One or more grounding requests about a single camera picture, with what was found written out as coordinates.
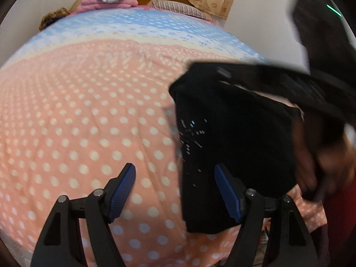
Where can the striped pillow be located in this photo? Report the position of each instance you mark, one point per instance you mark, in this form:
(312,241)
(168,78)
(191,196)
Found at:
(181,8)

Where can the black pants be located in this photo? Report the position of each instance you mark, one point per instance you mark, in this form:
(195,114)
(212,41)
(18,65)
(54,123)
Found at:
(240,116)

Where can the pink blue dotted bedspread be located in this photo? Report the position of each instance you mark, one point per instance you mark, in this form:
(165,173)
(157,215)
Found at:
(88,95)

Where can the brown plush toy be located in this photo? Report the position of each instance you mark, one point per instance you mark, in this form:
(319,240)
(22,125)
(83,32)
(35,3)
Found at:
(52,18)

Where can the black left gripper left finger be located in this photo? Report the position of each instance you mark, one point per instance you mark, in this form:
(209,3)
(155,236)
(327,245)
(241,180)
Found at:
(60,243)

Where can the right hand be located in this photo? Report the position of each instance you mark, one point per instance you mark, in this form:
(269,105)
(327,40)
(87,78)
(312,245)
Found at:
(321,170)

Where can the pink folded blanket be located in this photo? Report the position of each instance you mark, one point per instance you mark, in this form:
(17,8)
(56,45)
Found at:
(92,5)

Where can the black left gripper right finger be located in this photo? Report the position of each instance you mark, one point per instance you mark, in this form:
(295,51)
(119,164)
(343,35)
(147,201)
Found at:
(288,240)

